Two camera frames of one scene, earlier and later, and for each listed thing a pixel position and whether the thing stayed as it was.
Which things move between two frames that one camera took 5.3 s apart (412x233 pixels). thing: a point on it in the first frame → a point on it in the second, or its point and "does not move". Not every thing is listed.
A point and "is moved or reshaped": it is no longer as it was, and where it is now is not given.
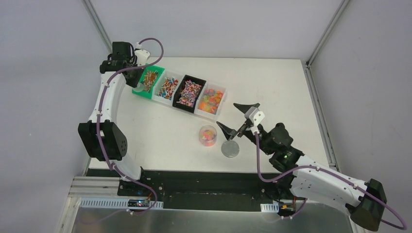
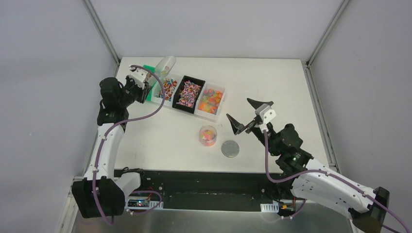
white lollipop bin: [163, 91] does not move
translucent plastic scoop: [139, 88] is moved or reshaped
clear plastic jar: [208, 135] does not move
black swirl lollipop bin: [185, 96] does not move
